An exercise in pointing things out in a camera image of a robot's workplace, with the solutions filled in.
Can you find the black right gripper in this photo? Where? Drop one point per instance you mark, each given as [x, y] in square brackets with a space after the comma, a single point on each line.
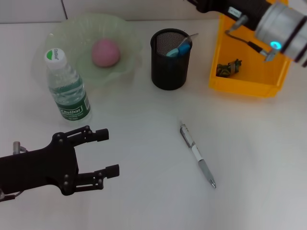
[227, 6]

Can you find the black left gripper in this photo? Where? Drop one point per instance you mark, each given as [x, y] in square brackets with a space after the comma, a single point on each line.
[40, 167]

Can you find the transparent plastic ruler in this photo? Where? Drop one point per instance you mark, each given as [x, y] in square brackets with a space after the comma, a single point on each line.
[192, 37]

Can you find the green plastic wrapper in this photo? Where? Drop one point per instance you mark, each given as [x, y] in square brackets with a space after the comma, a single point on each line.
[226, 69]

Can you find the blue scissors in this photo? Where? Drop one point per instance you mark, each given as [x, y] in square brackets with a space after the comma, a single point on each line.
[180, 50]

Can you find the green label water bottle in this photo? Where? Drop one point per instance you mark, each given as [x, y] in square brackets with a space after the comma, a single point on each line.
[69, 95]

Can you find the silver ballpoint pen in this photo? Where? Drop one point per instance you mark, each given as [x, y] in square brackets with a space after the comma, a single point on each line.
[196, 153]

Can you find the pink peach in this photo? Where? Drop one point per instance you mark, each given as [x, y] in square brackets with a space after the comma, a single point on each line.
[105, 54]

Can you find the black mesh pen holder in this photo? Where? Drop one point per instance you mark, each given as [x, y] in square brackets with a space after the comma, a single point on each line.
[168, 72]

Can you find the green glass fruit plate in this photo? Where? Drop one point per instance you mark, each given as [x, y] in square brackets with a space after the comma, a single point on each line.
[72, 36]

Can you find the yellow plastic bin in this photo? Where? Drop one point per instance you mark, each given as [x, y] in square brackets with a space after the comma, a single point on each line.
[249, 72]

